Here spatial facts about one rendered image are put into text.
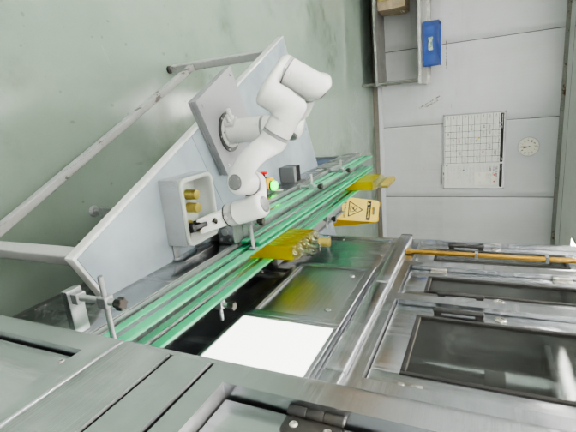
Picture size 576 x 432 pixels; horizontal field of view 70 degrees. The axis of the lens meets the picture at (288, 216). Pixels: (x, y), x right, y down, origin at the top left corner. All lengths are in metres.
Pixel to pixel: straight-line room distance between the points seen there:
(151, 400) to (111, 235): 0.81
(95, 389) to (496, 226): 7.19
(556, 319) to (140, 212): 1.30
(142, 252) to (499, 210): 6.58
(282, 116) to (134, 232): 0.56
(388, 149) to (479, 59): 1.89
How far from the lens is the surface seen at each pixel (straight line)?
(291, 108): 1.19
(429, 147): 7.27
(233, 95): 1.76
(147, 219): 1.36
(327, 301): 1.44
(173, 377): 0.54
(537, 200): 7.42
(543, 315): 1.49
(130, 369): 0.58
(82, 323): 1.10
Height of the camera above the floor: 1.69
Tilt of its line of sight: 25 degrees down
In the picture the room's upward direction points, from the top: 91 degrees clockwise
